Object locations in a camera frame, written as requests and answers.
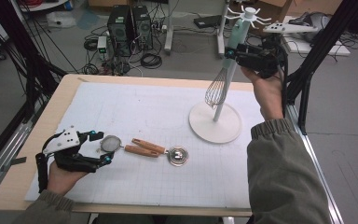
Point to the black metal frame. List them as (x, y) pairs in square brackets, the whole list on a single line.
[(323, 46), (21, 46)]

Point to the white grid mat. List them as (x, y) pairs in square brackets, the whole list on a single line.
[(143, 105)]

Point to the flat black box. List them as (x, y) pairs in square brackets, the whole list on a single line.
[(208, 21)]

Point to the clear plastic bag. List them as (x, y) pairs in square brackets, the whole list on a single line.
[(60, 19)]

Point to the slim black computer tower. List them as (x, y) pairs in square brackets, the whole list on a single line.
[(143, 28)]

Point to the white hook stand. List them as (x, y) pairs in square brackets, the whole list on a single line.
[(216, 124)]

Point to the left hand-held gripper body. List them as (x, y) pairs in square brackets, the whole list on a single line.
[(71, 161)]

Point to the person's right hand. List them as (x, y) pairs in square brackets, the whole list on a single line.
[(268, 93)]

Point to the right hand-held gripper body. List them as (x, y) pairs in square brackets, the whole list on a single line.
[(261, 60)]

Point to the grey headset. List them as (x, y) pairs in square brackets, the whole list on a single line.
[(320, 20)]

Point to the small white box green light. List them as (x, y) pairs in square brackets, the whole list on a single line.
[(102, 45)]

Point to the person's left hand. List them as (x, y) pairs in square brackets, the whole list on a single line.
[(60, 182)]

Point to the large black computer tower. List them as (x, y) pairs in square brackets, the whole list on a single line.
[(120, 31)]

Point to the aluminium rail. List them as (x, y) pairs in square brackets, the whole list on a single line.
[(320, 174), (3, 155)]

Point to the cardboard box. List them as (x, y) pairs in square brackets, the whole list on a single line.
[(279, 11)]

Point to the light wooden table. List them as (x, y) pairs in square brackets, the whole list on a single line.
[(43, 118)]

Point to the white floor board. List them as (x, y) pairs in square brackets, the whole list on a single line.
[(329, 48)]

